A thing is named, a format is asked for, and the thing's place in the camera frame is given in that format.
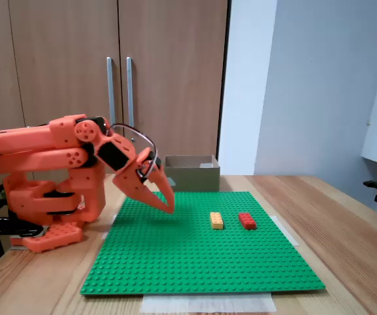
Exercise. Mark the red lego block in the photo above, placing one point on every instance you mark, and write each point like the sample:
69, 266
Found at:
248, 220

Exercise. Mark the orange lego block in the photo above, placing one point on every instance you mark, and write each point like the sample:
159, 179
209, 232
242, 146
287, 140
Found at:
217, 220

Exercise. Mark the green lego baseplate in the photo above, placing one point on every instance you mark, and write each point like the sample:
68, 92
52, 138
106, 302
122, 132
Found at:
201, 256

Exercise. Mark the white paper sheet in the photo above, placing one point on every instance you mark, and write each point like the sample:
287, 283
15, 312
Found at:
206, 165

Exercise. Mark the masking tape strip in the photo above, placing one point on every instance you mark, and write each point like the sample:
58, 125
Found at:
110, 226
208, 303
288, 231

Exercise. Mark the brown wooden cabinet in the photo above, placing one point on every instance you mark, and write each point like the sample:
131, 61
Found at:
60, 49

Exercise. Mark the brown cardboard box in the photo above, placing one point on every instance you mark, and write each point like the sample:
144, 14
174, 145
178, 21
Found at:
194, 178

